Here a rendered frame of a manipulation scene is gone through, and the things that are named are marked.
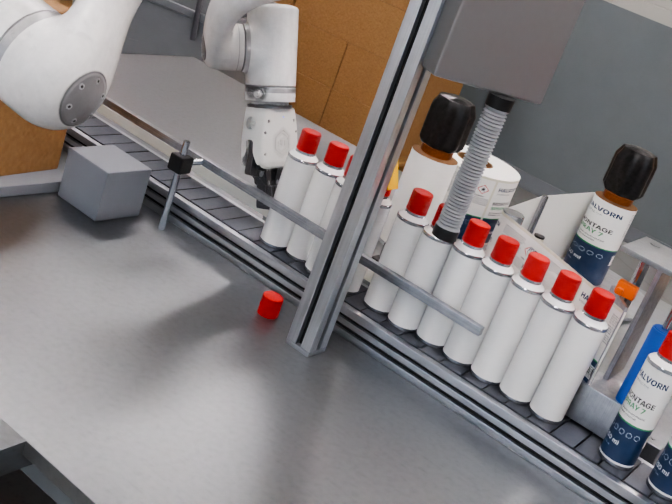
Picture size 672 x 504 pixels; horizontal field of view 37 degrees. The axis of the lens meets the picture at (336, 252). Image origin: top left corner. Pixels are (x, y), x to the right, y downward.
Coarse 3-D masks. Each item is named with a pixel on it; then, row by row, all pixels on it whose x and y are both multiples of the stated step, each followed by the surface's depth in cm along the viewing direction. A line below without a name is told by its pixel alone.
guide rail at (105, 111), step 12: (108, 108) 190; (120, 120) 189; (132, 132) 188; (144, 132) 186; (156, 144) 184; (192, 168) 180; (204, 168) 178; (216, 180) 177; (228, 192) 176; (240, 192) 174; (252, 204) 173; (372, 276) 161
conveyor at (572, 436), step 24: (96, 120) 192; (120, 144) 185; (168, 168) 182; (192, 192) 175; (216, 216) 169; (240, 216) 173; (288, 264) 161; (360, 288) 162; (408, 336) 152; (480, 384) 145; (528, 408) 143; (552, 432) 139; (576, 432) 141; (624, 480) 134
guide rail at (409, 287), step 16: (128, 112) 177; (144, 128) 175; (176, 144) 171; (208, 160) 168; (224, 176) 166; (256, 192) 163; (272, 208) 161; (288, 208) 160; (304, 224) 158; (368, 256) 153; (384, 272) 151; (416, 288) 148; (432, 304) 146; (464, 320) 144
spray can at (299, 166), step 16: (304, 128) 159; (304, 144) 159; (288, 160) 160; (304, 160) 159; (288, 176) 160; (304, 176) 160; (288, 192) 161; (304, 192) 162; (272, 224) 163; (288, 224) 163; (272, 240) 164; (288, 240) 165
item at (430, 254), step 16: (432, 224) 148; (432, 240) 147; (416, 256) 149; (432, 256) 148; (416, 272) 149; (432, 272) 149; (400, 288) 152; (432, 288) 151; (400, 304) 152; (416, 304) 151; (400, 320) 152; (416, 320) 152
